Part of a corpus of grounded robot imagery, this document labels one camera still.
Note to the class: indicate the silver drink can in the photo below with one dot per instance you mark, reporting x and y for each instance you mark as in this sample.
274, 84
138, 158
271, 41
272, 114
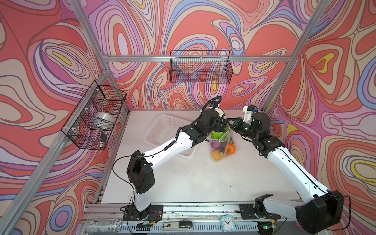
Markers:
103, 226

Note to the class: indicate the black white remote device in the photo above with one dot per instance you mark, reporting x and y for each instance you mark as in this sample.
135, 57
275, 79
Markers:
179, 225

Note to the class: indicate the small teal alarm clock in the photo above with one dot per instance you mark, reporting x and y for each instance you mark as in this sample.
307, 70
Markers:
227, 223

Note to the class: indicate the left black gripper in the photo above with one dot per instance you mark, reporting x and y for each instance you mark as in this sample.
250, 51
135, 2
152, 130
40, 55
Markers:
219, 125

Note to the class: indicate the black wire basket left wall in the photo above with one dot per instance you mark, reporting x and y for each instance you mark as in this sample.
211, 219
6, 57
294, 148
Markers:
87, 131

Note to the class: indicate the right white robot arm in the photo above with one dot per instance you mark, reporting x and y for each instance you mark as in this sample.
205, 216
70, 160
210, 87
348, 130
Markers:
319, 208

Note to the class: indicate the green circuit board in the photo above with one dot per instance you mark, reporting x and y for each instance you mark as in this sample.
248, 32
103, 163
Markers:
143, 227

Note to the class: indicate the silver tape roll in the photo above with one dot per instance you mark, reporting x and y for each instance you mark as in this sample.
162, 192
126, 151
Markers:
105, 116

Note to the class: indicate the purple red onion toy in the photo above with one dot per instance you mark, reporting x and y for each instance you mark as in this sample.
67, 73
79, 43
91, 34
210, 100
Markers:
215, 145

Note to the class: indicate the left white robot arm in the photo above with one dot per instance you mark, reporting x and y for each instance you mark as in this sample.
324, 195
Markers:
142, 166

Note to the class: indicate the aluminium frame post left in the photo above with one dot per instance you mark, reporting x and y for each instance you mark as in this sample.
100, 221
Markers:
106, 74

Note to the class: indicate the black wire basket back wall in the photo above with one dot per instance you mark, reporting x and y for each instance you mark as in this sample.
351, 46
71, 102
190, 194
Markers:
200, 66

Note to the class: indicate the black wire basket wall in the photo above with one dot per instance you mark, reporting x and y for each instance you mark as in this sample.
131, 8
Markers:
200, 66
87, 131

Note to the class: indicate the green lettuce cabbage toy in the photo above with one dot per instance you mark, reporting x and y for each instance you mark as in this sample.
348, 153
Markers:
219, 136

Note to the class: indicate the white plastic perforated basket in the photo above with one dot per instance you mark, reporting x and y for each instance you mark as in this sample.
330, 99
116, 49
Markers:
163, 129

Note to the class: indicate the clear zip top bag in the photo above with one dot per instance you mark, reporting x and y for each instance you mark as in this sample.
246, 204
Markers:
230, 140

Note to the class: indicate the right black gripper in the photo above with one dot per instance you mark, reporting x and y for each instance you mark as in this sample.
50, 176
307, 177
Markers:
237, 121

